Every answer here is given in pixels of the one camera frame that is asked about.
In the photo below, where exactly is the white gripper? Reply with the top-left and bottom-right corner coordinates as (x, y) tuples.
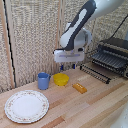
(53, 47), (86, 72)

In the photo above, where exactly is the yellow plastic bowl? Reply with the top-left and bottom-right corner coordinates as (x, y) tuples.
(53, 72), (71, 87)

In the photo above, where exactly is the yellow rectangular block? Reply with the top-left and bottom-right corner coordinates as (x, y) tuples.
(72, 82), (88, 95)

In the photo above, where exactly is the blue plastic cup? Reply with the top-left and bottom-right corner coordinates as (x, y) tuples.
(37, 72), (52, 91)

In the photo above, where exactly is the black toaster oven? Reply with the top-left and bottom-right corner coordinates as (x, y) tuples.
(91, 37), (128, 80)

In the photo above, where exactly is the white floral rimmed plate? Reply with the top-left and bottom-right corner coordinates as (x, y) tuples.
(4, 89), (51, 125)

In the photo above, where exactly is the black wire oven rack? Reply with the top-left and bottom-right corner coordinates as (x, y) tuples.
(79, 63), (112, 85)

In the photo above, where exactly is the wooden screen frame post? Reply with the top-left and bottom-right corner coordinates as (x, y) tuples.
(0, 0), (16, 90)
(54, 0), (66, 73)

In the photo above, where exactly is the black power cable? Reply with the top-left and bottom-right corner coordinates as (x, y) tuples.
(109, 12), (128, 42)

